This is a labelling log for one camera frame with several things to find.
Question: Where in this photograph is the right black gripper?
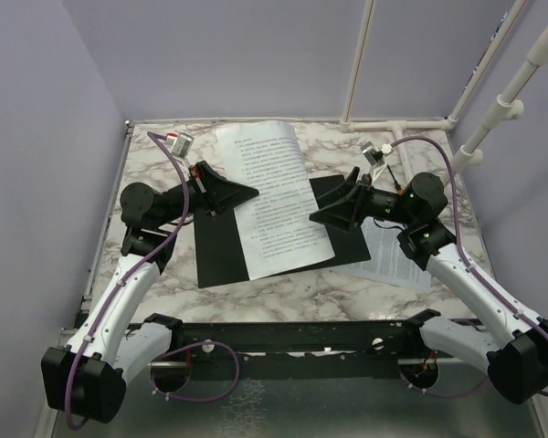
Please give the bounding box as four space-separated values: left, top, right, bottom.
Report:
310 167 416 233

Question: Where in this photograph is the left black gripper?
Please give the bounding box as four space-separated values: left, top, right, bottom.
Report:
156 160 258 228

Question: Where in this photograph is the printed paper sheet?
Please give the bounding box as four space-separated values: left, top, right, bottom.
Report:
216 120 335 280
332 218 432 292

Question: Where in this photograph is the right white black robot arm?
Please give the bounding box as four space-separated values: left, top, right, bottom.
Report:
310 169 548 404

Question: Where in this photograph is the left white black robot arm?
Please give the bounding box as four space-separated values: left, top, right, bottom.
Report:
41 162 259 423

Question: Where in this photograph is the orange handled screwdriver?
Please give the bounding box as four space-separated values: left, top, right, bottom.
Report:
386 165 403 194

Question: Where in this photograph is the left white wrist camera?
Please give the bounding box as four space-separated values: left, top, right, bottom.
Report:
165 133 195 159

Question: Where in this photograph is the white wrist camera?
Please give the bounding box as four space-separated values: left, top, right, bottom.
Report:
165 133 195 159
361 141 393 183

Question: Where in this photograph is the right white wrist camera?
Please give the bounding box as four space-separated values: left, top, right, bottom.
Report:
361 141 393 183

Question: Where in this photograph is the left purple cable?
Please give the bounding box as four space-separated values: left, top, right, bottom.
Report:
63 130 241 431

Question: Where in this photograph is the purple cable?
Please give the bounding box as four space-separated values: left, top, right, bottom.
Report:
63 130 241 431
390 135 548 398

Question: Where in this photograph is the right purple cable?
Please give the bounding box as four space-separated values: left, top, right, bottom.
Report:
390 135 548 398

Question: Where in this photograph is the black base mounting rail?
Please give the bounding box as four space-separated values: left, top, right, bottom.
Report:
75 314 494 380

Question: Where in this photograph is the white pvc pipe frame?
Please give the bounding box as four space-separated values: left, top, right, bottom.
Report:
339 1 548 172

